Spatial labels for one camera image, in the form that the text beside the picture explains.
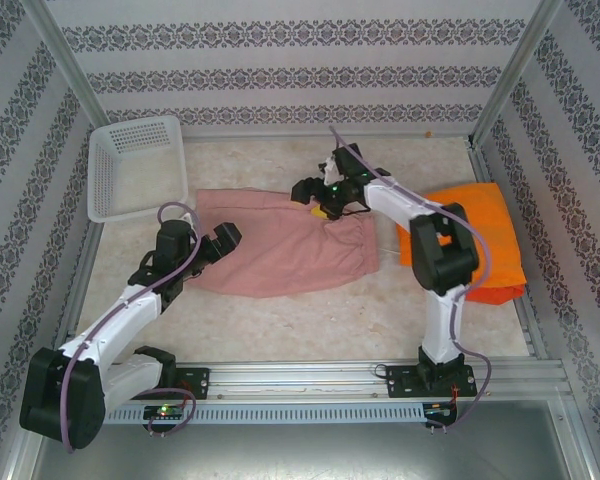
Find pink shorts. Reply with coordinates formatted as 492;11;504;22
192;187;381;300

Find orange shorts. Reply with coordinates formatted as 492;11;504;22
395;182;527;292

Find red-orange shorts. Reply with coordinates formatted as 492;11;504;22
464;283;525;305

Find white plastic basket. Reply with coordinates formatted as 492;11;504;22
88;115;190;225

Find grey metal tray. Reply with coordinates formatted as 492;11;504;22
27;399;596;480

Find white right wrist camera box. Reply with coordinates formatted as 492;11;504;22
317;154;347;184

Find left aluminium side rail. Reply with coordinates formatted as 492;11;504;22
54;222;102;351

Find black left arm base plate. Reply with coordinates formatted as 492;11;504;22
172;367;211;401

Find aluminium mounting rail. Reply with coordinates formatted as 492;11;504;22
102;362;570;401

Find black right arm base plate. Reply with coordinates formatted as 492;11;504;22
385;364;479;399

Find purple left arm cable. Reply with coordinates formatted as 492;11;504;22
59;201;201;454

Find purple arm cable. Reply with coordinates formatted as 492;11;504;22
59;201;201;454
328;125;494;434

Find slotted grey cable duct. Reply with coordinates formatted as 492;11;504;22
102;403;426;425

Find right aluminium frame post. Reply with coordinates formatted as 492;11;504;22
468;0;565;149

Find aluminium frame post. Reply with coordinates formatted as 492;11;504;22
18;0;112;132
468;0;565;149

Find left aluminium frame post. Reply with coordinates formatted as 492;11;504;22
18;0;112;132

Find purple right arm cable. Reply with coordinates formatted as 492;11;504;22
328;125;494;434

